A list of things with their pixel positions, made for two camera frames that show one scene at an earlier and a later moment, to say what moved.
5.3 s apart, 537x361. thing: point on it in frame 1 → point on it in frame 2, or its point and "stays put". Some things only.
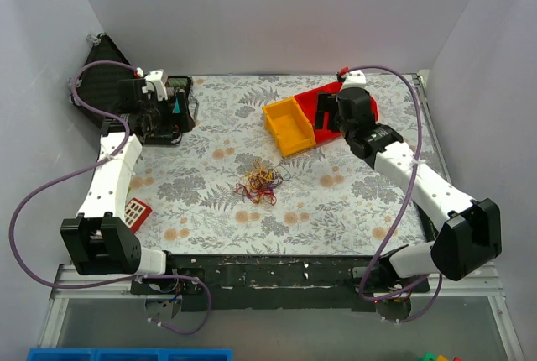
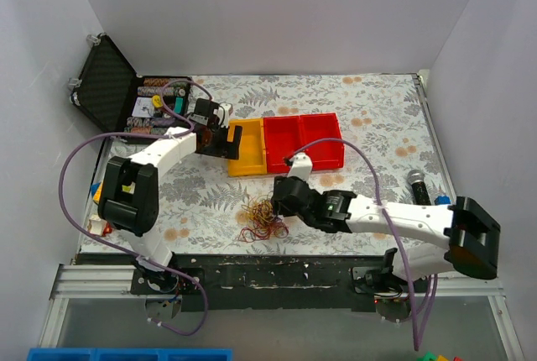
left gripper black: x=180 y=110 → x=226 y=143
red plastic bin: x=309 y=102 → x=283 y=138
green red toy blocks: x=430 y=356 stays put
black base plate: x=279 y=283 stays put
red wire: x=257 y=196 → x=273 y=227
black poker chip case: x=98 y=86 stays put
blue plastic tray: x=130 y=354 stays put
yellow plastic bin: x=291 y=125 → x=252 y=153
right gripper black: x=325 y=110 → x=281 y=200
